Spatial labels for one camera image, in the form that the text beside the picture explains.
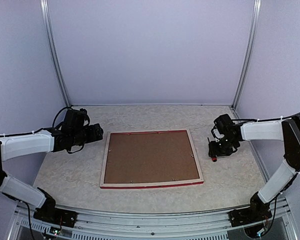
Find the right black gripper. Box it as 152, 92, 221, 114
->
209, 135, 238, 158

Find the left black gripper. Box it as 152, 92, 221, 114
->
71, 123, 103, 146

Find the red handled screwdriver tool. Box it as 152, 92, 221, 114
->
207, 138, 218, 162

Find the red wooden picture frame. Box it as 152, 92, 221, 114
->
99, 128, 205, 190

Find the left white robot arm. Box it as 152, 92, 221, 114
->
0, 107, 104, 223

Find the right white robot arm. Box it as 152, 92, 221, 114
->
208, 113, 300, 204

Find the brown frame backing board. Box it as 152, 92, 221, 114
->
103, 130, 200, 184

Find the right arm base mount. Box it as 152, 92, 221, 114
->
228, 192, 272, 227

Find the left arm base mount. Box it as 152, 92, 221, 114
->
33, 187, 78, 228

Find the aluminium front rail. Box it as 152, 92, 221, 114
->
7, 197, 298, 240

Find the aluminium corner post left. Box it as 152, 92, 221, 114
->
40, 0, 72, 107

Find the aluminium corner post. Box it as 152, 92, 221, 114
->
40, 0, 72, 107
231, 0, 262, 110

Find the aluminium corner post right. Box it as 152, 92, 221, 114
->
231, 0, 262, 110

